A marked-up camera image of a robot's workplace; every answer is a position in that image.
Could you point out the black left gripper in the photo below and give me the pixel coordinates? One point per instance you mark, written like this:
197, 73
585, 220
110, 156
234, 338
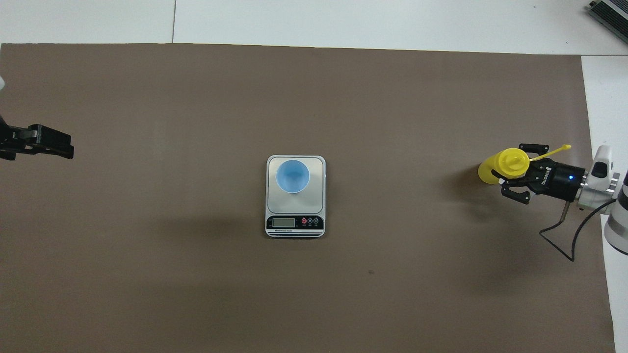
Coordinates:
12, 139

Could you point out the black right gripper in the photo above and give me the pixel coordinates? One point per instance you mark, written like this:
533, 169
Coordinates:
557, 180

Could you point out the yellow squeeze bottle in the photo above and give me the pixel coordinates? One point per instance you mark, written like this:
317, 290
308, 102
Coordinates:
510, 164

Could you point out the light blue plastic cup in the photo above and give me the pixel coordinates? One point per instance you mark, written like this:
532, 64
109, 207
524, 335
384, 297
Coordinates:
292, 177

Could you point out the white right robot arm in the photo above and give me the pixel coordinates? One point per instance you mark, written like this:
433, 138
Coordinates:
615, 215

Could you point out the silver digital kitchen scale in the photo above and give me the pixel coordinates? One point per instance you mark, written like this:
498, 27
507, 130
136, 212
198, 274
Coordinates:
306, 208

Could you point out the brown paper table mat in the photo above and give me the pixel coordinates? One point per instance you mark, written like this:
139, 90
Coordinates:
392, 274

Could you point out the grey ribbed metal device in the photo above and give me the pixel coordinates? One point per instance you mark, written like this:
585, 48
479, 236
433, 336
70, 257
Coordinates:
611, 17

